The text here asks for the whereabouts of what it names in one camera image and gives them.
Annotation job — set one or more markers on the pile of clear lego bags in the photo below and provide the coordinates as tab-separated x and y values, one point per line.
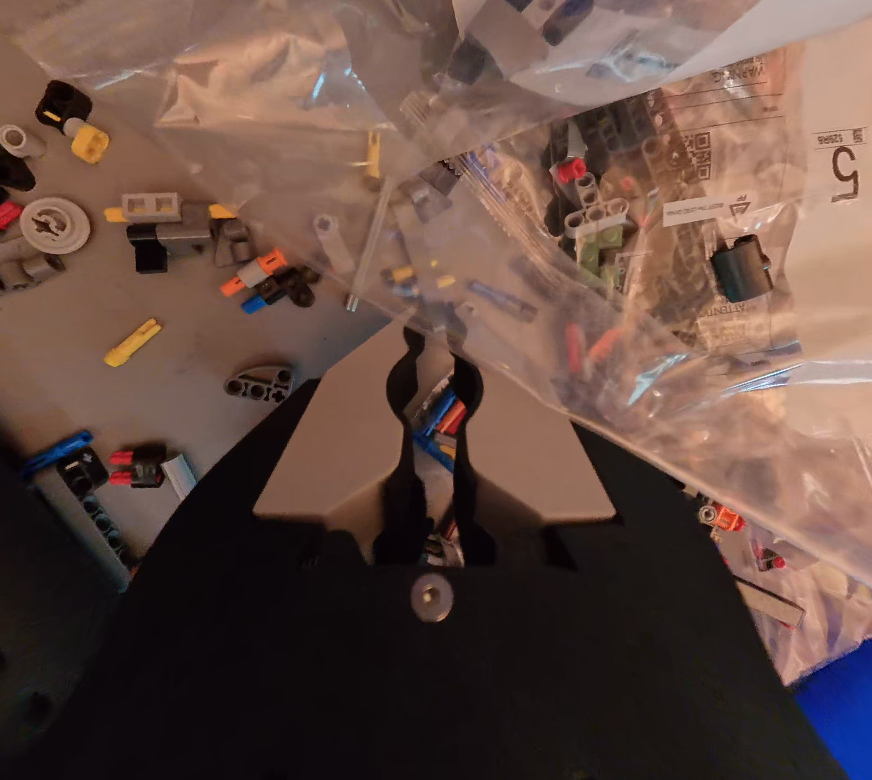
272	64

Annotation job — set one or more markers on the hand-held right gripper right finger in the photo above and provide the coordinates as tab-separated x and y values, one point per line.
538	466

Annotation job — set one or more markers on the yellow lego axle pin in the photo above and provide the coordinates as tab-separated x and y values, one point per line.
129	344

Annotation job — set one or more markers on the large clear bag white label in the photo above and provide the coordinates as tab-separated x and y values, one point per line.
804	201

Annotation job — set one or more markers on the black red lego pin block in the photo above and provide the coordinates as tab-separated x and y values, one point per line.
146	470

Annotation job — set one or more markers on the black yellow lego connector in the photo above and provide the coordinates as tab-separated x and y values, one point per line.
61	105

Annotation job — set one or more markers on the grey lego beam black connector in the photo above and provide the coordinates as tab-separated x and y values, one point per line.
95	521

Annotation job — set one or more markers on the small black lego connector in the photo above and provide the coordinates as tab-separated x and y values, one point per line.
13	173

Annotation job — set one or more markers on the orange blue black connector cluster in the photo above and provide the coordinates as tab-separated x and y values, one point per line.
300	289

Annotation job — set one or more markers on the blue plastic bin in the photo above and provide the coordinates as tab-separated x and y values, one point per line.
838	725

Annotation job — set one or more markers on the blue lego axle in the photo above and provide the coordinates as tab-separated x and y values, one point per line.
58	451

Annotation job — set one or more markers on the thin grey lego liftarm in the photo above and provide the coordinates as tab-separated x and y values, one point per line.
334	245

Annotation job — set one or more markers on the small clear bag of pins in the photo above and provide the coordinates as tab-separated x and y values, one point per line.
443	419

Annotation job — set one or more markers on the black perforated pad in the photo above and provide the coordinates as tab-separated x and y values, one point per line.
27	623

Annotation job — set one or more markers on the grey lego pulley wheel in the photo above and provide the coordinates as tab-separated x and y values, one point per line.
71	235

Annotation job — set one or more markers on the orange grey lego pin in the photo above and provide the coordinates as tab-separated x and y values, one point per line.
255	272

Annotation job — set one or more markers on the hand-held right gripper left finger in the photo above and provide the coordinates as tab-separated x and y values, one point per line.
334	446

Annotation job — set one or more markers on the grey yellow lego connector assembly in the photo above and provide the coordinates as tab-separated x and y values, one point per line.
184	235

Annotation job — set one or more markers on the light grey lego bush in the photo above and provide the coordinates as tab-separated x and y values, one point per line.
31	146

